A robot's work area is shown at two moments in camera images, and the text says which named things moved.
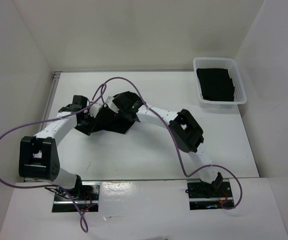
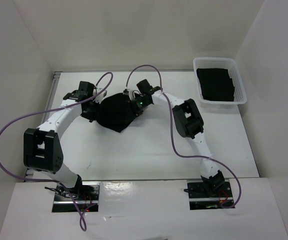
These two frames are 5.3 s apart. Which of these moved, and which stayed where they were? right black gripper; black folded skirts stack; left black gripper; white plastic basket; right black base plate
Moved: left black gripper; right black gripper
Stayed: right black base plate; black folded skirts stack; white plastic basket
